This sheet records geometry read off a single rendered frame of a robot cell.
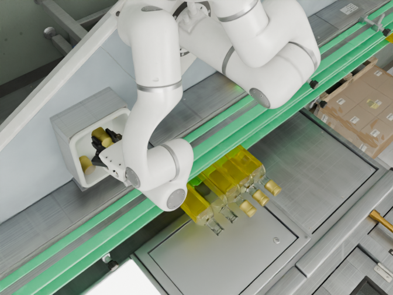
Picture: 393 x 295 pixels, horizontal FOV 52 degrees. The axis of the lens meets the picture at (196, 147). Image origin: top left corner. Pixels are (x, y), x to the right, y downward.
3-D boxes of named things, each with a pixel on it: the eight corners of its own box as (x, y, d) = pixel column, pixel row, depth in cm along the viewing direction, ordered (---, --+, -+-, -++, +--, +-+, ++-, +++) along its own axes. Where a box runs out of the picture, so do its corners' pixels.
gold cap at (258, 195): (251, 199, 127) (261, 208, 125) (252, 193, 124) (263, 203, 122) (258, 192, 129) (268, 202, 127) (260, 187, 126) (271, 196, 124)
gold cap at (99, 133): (90, 130, 101) (100, 141, 99) (102, 124, 103) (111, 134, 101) (92, 140, 104) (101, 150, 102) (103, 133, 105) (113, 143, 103)
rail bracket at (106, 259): (85, 246, 124) (111, 279, 118) (82, 237, 118) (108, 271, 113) (96, 238, 126) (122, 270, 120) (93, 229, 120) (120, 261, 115)
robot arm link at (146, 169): (163, 70, 80) (171, 163, 89) (106, 86, 72) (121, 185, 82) (191, 78, 74) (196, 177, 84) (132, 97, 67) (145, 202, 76)
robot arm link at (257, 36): (208, 20, 79) (261, -31, 82) (256, 106, 93) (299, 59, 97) (238, 23, 72) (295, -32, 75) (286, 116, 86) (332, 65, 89)
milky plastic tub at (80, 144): (67, 170, 114) (84, 191, 110) (49, 118, 96) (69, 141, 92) (118, 140, 121) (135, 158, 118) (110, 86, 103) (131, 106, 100)
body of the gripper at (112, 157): (127, 194, 92) (102, 171, 99) (162, 171, 97) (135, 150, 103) (120, 170, 87) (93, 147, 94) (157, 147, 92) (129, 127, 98)
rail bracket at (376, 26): (355, 21, 162) (385, 38, 156) (363, 5, 156) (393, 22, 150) (361, 17, 163) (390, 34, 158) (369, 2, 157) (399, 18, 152)
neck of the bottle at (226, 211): (220, 214, 123) (231, 225, 121) (220, 209, 120) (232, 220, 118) (227, 208, 124) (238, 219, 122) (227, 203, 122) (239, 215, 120)
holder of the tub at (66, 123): (70, 179, 118) (85, 197, 115) (49, 117, 96) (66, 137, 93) (119, 149, 126) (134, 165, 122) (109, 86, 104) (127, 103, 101)
